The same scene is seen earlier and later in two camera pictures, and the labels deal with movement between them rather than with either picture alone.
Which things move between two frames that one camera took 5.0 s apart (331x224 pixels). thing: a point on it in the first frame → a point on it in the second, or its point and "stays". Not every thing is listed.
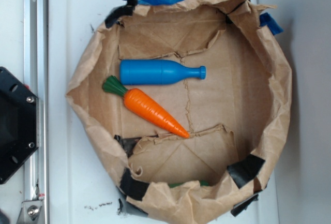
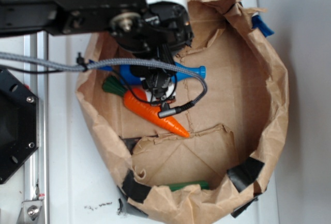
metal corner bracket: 32,212 stays
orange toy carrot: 138,101 stays
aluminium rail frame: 36,78 stays
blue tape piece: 265,18 → 257,23
